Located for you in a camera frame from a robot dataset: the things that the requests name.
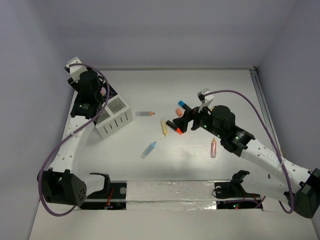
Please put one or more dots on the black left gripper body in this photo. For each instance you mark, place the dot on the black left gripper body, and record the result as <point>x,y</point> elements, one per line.
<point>104,97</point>

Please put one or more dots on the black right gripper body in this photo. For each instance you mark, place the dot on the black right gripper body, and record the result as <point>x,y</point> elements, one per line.
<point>204,120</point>

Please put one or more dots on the black highlighter orange cap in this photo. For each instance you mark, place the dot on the black highlighter orange cap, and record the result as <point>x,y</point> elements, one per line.
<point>174,127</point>

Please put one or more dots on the pink-capped marker tube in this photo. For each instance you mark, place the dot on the pink-capped marker tube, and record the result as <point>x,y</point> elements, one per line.
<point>103,91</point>

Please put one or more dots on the black highlighter blue cap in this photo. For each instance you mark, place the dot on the black highlighter blue cap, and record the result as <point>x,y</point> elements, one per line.
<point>184,105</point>

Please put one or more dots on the pink marker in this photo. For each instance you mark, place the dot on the pink marker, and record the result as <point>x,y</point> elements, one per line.
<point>213,149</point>

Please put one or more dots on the light blue marker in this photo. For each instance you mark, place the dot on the light blue marker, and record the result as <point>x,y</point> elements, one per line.
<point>148,150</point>

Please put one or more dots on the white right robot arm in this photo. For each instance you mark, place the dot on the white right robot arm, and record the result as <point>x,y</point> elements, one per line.
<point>284,181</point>

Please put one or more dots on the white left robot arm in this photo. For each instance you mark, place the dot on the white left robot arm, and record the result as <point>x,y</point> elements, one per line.
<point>58,179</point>

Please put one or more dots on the orange marker cap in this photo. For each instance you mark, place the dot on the orange marker cap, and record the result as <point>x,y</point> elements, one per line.
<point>179,112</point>

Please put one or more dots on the yellow uncapped marker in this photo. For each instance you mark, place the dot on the yellow uncapped marker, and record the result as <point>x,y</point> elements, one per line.
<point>164,127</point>

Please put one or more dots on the black slotted organizer box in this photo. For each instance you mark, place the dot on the black slotted organizer box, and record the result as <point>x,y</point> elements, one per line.
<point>112,93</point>

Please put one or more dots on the white slotted organizer box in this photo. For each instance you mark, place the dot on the white slotted organizer box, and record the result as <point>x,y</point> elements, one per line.
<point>115,116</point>

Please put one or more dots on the orange-tipped clear marker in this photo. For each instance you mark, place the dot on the orange-tipped clear marker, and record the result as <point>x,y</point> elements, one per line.
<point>144,113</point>

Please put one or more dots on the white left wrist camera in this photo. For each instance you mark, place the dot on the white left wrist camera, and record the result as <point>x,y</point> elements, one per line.
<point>75,68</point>

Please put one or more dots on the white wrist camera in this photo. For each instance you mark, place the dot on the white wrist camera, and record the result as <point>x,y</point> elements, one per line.
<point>206,99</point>
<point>75,68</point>

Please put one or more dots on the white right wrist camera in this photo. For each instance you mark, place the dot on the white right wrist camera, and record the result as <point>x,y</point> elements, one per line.
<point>206,99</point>

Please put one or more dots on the aluminium rail at wall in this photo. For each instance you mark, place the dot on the aluminium rail at wall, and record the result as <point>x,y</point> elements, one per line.
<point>263,106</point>

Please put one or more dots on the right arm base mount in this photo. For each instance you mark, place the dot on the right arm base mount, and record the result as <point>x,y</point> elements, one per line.
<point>230,195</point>

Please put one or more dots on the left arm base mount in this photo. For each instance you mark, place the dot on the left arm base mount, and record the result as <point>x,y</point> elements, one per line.
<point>111,197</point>

